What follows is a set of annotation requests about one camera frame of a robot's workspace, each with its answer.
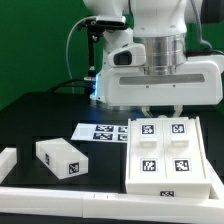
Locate grey cable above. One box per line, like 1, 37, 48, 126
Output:
65, 17, 92, 96

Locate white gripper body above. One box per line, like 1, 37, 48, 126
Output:
104, 55, 224, 106

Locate white obstacle fence piece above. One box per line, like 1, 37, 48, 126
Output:
207, 162, 224, 201
0, 148, 17, 184

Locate white obstacle fence left piece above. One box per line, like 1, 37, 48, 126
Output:
0, 148, 17, 184

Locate black cable bundle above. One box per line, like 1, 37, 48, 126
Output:
47, 79, 98, 95

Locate white obstacle fence front bar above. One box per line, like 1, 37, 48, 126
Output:
0, 187, 224, 224

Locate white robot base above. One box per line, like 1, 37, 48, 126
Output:
90, 28, 133, 109

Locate white sheet with tags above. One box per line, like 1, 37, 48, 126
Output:
71, 123, 128, 143

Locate white door panel with tags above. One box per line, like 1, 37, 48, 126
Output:
163, 118, 204, 180

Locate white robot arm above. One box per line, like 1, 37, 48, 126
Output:
83, 0, 224, 116

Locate black camera on stand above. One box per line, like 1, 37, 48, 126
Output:
79, 16, 128, 33

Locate white cabinet top block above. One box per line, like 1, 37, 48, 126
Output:
36, 138, 88, 179

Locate white cabinet body box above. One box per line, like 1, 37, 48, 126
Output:
125, 118, 211, 199

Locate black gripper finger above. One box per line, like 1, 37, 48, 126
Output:
173, 105, 183, 117
141, 106, 153, 118

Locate white obstacle fence right piece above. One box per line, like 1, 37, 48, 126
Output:
207, 162, 224, 201

